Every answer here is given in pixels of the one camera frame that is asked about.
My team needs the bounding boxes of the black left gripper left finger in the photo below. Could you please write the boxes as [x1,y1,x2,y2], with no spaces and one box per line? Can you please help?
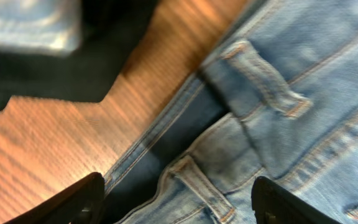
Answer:
[6,172,104,224]

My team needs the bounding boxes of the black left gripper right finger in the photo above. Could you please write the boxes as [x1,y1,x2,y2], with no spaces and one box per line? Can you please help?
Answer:
[251,176,339,224]

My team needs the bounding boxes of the light blue printed t-shirt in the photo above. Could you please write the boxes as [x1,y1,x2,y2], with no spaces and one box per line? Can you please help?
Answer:
[0,0,82,55]

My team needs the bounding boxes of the blue denim jeans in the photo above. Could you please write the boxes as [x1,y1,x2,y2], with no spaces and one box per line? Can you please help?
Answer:
[101,0,358,223]

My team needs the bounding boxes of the black folded garment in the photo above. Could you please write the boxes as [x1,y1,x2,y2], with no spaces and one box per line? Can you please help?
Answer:
[0,0,158,111]

